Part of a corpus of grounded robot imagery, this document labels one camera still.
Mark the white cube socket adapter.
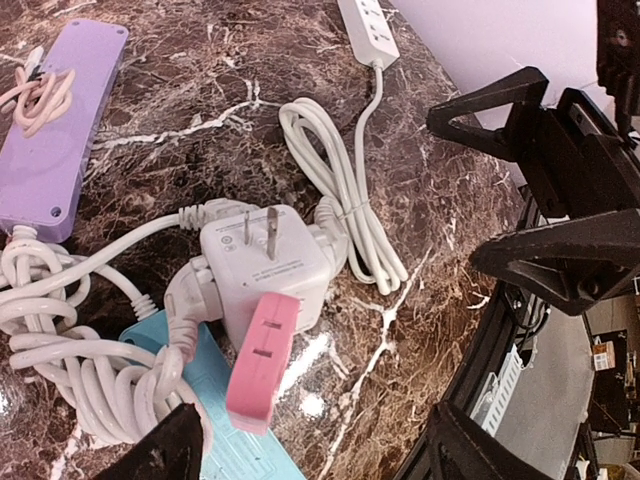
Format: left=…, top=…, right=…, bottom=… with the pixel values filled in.
left=200, top=205, right=334, bottom=349

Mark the white slotted cable duct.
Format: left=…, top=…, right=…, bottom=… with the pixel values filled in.
left=470, top=345, right=525, bottom=437

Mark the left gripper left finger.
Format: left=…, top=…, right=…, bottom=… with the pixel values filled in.
left=94, top=403, right=204, bottom=480

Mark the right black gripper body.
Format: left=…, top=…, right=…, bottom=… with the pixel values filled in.
left=524, top=88, right=639, bottom=224

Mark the pink plug adapter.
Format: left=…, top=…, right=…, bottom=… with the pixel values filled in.
left=226, top=292, right=300, bottom=436

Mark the white coiled cable bundle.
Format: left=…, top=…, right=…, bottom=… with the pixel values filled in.
left=0, top=197, right=261, bottom=446

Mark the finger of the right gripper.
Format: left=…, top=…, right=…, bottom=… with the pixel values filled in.
left=470, top=208, right=639, bottom=315
left=426, top=66, right=549, bottom=162

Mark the teal power strip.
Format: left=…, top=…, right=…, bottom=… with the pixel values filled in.
left=118, top=309, right=309, bottom=480

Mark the white charger with cable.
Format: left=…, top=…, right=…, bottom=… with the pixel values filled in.
left=1, top=46, right=76, bottom=138

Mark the white power strip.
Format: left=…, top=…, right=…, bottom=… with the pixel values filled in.
left=337, top=0, right=400, bottom=70

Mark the white three-pin plug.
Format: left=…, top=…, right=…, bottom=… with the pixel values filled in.
left=164, top=256, right=224, bottom=364

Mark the white power strip cable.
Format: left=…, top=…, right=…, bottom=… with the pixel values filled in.
left=277, top=59, right=409, bottom=296

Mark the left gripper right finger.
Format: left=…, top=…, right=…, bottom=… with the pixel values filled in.
left=395, top=401, right=548, bottom=479

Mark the purple power strip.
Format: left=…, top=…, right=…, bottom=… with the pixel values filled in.
left=1, top=19, right=128, bottom=243

